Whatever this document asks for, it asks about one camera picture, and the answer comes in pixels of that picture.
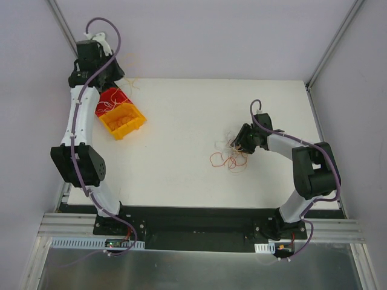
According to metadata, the red cable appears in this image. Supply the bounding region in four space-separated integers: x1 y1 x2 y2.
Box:
108 87 128 103

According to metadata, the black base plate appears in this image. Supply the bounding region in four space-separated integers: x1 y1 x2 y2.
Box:
93 202 314 251

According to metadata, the right cable duct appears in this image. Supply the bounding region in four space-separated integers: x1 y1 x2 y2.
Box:
254 242 294 254

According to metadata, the cable duct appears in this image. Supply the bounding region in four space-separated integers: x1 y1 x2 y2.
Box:
254 242 294 254
51 237 145 251

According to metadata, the aluminium frame post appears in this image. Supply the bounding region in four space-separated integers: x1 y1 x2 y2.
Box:
45 0 77 57
305 0 366 92

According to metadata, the right aluminium frame post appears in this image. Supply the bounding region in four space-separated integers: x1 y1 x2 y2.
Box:
305 0 366 92

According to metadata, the left aluminium frame post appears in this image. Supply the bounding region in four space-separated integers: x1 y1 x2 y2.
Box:
45 0 77 57

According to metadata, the orange cable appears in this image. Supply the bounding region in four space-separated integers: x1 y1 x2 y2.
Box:
110 114 135 129
210 149 250 175

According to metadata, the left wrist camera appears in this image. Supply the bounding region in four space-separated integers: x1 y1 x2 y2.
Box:
84 32 114 56

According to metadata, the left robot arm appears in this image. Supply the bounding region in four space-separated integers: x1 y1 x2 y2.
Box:
50 37 128 235

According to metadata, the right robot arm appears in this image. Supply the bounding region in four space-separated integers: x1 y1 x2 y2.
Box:
231 113 341 239

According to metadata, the yellow bin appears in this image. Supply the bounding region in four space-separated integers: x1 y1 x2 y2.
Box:
99 103 147 140

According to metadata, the red bin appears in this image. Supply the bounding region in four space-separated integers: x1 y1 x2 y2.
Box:
95 88 132 117

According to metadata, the left cable duct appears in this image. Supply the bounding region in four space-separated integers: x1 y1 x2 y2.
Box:
51 237 145 251

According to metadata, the yellow cable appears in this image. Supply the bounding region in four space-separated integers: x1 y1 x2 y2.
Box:
120 53 140 94

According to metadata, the white cable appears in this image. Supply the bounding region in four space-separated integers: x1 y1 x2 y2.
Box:
213 129 239 155
96 96 120 114

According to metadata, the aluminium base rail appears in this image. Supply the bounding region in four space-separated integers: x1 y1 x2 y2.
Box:
37 213 96 237

